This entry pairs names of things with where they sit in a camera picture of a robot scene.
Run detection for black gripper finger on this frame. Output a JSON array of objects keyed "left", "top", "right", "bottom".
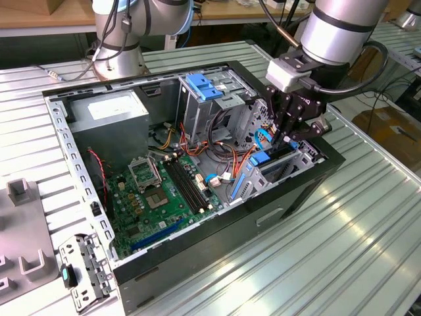
[
  {"left": 265, "top": 84, "right": 299, "bottom": 151},
  {"left": 285, "top": 105, "right": 332, "bottom": 142}
]

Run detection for orange red power wire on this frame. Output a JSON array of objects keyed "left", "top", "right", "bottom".
[{"left": 243, "top": 122, "right": 280, "bottom": 165}]

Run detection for blue data wire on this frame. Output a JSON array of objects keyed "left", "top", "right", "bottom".
[{"left": 255, "top": 127, "right": 274, "bottom": 149}]

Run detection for hard disk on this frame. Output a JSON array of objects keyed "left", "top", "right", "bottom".
[{"left": 230, "top": 140, "right": 299, "bottom": 201}]

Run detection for grey metal disk bay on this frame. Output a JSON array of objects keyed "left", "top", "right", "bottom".
[{"left": 226, "top": 97, "right": 327, "bottom": 207}]

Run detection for cardboard box with label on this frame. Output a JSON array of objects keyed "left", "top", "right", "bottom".
[{"left": 351, "top": 107, "right": 421, "bottom": 169}]

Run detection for blue plastic drive latch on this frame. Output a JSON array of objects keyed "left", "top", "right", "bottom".
[{"left": 186, "top": 74, "right": 225, "bottom": 102}]

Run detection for grey metal drive cage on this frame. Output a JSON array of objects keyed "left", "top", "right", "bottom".
[{"left": 176, "top": 67, "right": 257, "bottom": 149}]

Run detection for black tripod stand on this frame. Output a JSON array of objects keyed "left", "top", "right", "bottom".
[{"left": 272, "top": 0, "right": 302, "bottom": 57}]

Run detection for black RAM slot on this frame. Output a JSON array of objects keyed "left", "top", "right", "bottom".
[
  {"left": 171, "top": 155, "right": 209, "bottom": 211},
  {"left": 167, "top": 157, "right": 204, "bottom": 213},
  {"left": 163, "top": 157, "right": 200, "bottom": 214},
  {"left": 175, "top": 154, "right": 213, "bottom": 210}
]

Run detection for metal socket cover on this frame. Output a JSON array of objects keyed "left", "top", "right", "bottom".
[{"left": 127, "top": 157, "right": 163, "bottom": 194}]

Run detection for CPU socket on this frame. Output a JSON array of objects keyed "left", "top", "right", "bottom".
[{"left": 141, "top": 186, "right": 171, "bottom": 212}]

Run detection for black open PC case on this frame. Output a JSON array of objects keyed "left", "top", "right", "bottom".
[{"left": 41, "top": 60, "right": 346, "bottom": 315}]

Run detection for green motherboard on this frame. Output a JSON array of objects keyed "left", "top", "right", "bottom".
[{"left": 107, "top": 153, "right": 224, "bottom": 261}]

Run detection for grey power supply unit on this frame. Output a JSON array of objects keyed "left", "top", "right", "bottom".
[{"left": 67, "top": 89, "right": 151, "bottom": 172}]

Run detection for blue expansion slot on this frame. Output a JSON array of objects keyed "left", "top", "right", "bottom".
[{"left": 130, "top": 219, "right": 185, "bottom": 253}]

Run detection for black case fan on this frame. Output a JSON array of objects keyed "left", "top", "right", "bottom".
[{"left": 84, "top": 147, "right": 116, "bottom": 221}]

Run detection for small brown box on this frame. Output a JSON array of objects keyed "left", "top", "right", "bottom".
[{"left": 45, "top": 0, "right": 95, "bottom": 16}]

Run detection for black latch teal button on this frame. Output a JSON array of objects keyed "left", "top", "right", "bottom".
[{"left": 61, "top": 263, "right": 80, "bottom": 290}]

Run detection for grey parts rack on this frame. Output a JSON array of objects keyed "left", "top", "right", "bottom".
[{"left": 0, "top": 177, "right": 63, "bottom": 307}]

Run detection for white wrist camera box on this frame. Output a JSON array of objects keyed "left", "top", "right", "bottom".
[{"left": 265, "top": 56, "right": 317, "bottom": 93}]

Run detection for black round wire loop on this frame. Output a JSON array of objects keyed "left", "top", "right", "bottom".
[{"left": 207, "top": 108, "right": 237, "bottom": 159}]

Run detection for black cable bronze plug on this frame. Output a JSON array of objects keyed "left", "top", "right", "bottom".
[{"left": 258, "top": 0, "right": 301, "bottom": 49}]

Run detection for orange red wire bundle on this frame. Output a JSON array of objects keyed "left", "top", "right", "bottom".
[{"left": 176, "top": 122, "right": 246, "bottom": 180}]

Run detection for black camera cable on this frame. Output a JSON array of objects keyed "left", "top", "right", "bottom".
[{"left": 299, "top": 41, "right": 389, "bottom": 95}]

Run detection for wooden desk white frame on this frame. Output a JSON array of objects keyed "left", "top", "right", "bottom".
[{"left": 0, "top": 0, "right": 391, "bottom": 63}]

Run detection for small blue wire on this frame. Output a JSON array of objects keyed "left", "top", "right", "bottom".
[{"left": 203, "top": 172, "right": 236, "bottom": 188}]

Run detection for yellow orange wires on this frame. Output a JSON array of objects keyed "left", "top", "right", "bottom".
[{"left": 160, "top": 123, "right": 177, "bottom": 151}]

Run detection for black hanging cable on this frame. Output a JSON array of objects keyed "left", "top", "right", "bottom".
[{"left": 98, "top": 0, "right": 132, "bottom": 62}]

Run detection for red black twisted wire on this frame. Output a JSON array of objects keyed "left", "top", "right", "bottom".
[{"left": 87, "top": 148, "right": 108, "bottom": 201}]

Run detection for grey cable metal plug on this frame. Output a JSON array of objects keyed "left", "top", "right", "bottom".
[{"left": 36, "top": 0, "right": 121, "bottom": 82}]

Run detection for metal slot bracket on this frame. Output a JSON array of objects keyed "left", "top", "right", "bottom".
[{"left": 58, "top": 232, "right": 115, "bottom": 313}]

